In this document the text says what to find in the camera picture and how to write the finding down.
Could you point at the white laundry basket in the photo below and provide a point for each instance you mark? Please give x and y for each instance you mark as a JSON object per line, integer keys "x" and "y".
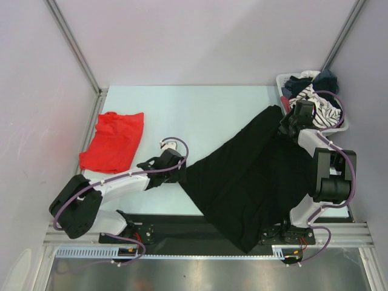
{"x": 331, "y": 97}

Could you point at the blue denim garment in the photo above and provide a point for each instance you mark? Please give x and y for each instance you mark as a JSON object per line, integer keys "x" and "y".
{"x": 326, "y": 80}

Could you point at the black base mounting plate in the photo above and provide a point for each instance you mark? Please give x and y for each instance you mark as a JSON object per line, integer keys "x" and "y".
{"x": 163, "y": 231}

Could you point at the pink garment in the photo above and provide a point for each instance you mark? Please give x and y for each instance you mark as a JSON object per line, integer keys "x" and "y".
{"x": 285, "y": 103}

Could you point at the red tank top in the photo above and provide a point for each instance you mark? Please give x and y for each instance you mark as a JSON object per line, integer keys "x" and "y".
{"x": 114, "y": 145}

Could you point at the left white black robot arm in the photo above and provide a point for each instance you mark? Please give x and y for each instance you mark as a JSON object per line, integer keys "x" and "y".
{"x": 77, "y": 208}

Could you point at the white garment in basket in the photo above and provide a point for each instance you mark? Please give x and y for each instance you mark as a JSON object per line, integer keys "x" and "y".
{"x": 309, "y": 74}

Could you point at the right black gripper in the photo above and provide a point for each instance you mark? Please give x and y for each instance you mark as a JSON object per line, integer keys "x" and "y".
{"x": 285, "y": 123}

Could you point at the striped white black garment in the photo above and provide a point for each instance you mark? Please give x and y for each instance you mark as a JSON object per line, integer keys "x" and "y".
{"x": 326, "y": 115}

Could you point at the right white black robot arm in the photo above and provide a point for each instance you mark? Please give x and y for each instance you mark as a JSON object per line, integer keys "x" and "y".
{"x": 333, "y": 174}

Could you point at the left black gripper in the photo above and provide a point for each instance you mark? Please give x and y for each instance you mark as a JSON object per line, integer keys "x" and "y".
{"x": 176, "y": 177}

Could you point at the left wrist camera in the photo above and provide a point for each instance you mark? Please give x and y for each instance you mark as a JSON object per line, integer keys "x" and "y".
{"x": 164, "y": 145}

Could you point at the black tank top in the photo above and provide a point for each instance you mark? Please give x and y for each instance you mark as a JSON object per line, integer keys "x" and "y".
{"x": 252, "y": 181}

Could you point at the grey slotted cable duct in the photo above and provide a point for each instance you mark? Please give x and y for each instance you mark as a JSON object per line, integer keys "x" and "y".
{"x": 224, "y": 252}

